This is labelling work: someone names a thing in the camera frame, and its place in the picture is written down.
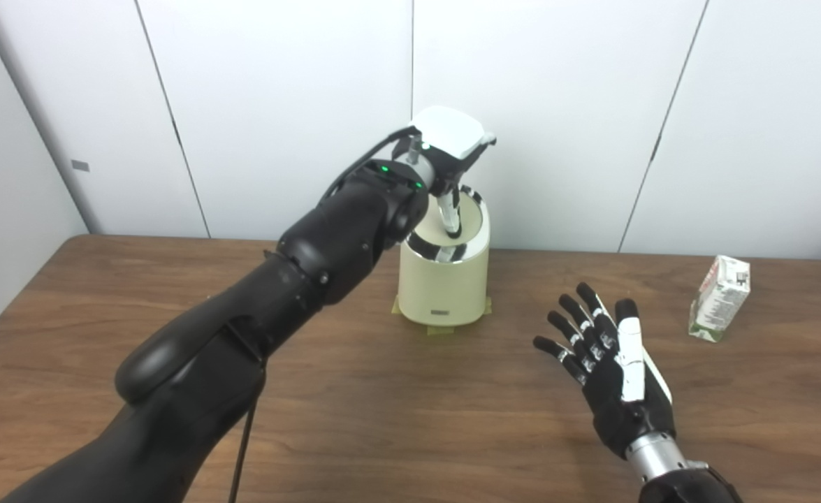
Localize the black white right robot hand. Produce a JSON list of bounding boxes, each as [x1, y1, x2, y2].
[[532, 282, 676, 460]]

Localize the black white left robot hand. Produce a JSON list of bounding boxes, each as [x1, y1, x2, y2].
[[407, 105, 498, 240]]

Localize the cream round bin lid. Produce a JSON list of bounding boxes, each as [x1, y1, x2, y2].
[[417, 194, 485, 254]]

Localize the white green milk carton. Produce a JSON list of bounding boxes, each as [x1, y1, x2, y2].
[[688, 255, 751, 343]]

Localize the cream-colored round bin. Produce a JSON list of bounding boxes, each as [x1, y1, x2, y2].
[[398, 185, 493, 326]]

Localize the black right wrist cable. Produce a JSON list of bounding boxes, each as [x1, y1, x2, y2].
[[686, 460, 743, 501]]

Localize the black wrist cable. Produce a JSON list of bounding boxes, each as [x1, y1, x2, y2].
[[686, 460, 743, 501], [228, 128, 421, 503]]

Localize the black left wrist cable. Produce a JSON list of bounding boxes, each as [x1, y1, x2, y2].
[[228, 128, 421, 503]]

